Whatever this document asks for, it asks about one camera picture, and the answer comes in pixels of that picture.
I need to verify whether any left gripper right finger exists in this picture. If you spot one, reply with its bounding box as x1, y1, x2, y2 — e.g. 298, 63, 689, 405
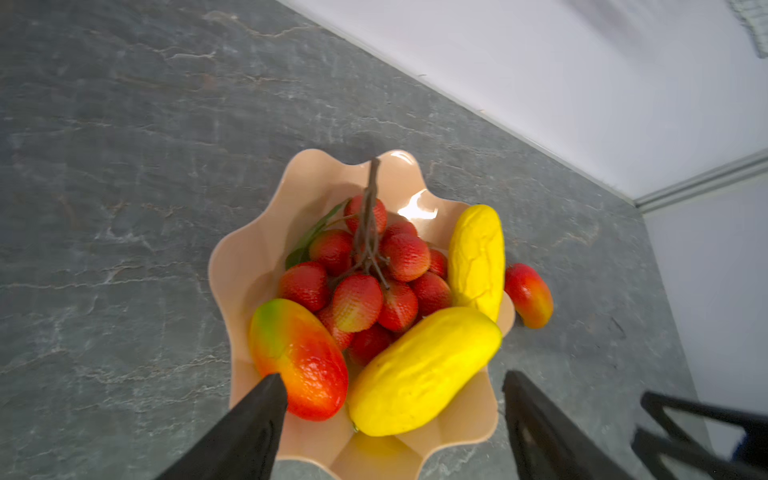
503, 371, 630, 479

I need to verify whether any peach scalloped fruit bowl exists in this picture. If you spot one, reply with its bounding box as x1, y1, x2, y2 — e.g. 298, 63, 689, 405
208, 149, 499, 479

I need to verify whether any yellow fruit front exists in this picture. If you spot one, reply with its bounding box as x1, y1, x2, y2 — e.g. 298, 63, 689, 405
347, 307, 503, 437

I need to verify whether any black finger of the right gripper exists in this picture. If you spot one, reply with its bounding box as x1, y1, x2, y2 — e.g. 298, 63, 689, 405
640, 391, 767, 432
631, 428, 767, 480

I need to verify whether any red mango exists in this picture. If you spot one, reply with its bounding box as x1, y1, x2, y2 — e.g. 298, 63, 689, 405
249, 298, 349, 421
504, 263, 554, 329

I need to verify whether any yellow fruit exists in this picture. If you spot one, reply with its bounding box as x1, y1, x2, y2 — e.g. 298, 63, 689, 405
448, 205, 505, 322
347, 307, 503, 437

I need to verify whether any long white wire basket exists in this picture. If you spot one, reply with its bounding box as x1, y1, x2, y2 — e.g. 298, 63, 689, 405
727, 0, 768, 59

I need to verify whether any red lychee bunch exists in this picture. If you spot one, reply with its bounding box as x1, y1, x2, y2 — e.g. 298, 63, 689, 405
277, 160, 453, 366

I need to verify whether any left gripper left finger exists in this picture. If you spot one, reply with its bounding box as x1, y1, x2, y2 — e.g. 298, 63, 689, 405
159, 374, 288, 480

